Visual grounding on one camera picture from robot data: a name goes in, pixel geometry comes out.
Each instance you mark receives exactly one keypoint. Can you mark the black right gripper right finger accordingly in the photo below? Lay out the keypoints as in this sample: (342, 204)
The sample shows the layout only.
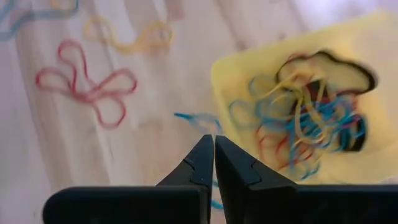
(280, 205)

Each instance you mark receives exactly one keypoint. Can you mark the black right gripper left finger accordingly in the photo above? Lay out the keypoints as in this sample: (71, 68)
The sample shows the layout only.
(140, 205)

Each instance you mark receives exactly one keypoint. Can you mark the red rubber band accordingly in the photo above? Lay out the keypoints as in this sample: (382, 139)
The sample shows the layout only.
(109, 125)
(133, 83)
(273, 146)

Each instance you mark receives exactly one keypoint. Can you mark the teal rubber band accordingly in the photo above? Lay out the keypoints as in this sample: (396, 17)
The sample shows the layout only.
(186, 117)
(311, 124)
(46, 14)

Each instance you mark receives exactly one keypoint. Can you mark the yellow translucent plastic bin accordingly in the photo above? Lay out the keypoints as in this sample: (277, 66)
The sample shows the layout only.
(357, 161)

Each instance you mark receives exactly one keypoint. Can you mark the yellow rubber band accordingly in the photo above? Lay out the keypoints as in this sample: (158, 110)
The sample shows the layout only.
(301, 102)
(93, 21)
(161, 28)

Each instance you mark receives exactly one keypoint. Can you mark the black rubber band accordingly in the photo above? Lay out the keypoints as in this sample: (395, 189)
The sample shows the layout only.
(371, 81)

